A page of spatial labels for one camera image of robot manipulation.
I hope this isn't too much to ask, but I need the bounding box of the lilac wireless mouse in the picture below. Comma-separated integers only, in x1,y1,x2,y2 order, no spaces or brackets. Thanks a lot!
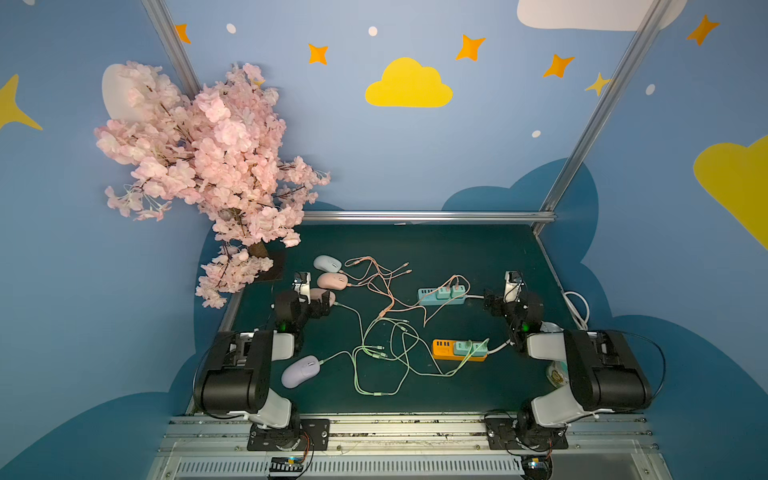
281,355,322,389

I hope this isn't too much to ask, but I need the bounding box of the teal charger with green cable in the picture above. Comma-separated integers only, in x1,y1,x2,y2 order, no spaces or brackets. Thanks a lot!
453,340,474,357

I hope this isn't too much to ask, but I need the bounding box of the green charging cable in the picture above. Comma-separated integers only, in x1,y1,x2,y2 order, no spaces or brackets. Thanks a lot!
319,302,490,397

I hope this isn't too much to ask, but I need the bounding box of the pink wireless mouse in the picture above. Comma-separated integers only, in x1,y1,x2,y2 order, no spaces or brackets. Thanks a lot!
310,288,336,306
317,272,349,291

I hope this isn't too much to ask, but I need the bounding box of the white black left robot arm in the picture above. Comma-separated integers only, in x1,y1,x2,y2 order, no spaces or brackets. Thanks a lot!
193,288,336,434

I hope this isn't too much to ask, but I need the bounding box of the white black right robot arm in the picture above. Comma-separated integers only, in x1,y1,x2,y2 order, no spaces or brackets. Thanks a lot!
483,289,660,444

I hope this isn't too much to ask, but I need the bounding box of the teal charger on teal strip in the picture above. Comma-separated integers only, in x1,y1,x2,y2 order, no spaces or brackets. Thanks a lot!
435,287,451,300

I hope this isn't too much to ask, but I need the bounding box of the orange power strip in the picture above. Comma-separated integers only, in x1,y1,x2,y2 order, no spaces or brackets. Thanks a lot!
431,339,488,362

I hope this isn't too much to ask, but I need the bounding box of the teal power strip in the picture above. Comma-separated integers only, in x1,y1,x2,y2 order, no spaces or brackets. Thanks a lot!
417,285,467,307

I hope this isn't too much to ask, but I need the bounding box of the pink cherry blossom tree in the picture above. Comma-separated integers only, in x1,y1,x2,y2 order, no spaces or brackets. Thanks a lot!
95,62,330,309

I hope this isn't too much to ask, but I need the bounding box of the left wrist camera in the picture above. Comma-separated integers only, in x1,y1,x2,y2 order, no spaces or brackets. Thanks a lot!
292,271,311,302

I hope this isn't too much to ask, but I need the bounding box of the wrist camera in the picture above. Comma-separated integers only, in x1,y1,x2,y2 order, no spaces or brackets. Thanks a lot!
292,271,311,302
503,271,525,303

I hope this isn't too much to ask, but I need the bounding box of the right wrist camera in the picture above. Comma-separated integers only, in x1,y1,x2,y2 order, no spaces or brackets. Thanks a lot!
503,271,525,303

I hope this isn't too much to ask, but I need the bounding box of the pale green wireless mouse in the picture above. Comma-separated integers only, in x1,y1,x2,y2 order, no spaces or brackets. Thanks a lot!
313,255,342,273

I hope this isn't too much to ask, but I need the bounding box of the pink charging cable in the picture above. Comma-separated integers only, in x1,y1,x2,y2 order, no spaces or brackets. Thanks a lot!
341,256,472,328

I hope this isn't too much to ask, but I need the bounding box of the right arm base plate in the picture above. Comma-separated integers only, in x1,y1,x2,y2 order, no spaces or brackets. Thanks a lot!
482,414,569,453

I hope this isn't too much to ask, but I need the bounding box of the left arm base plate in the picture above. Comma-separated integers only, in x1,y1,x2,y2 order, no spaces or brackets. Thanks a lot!
246,418,330,451

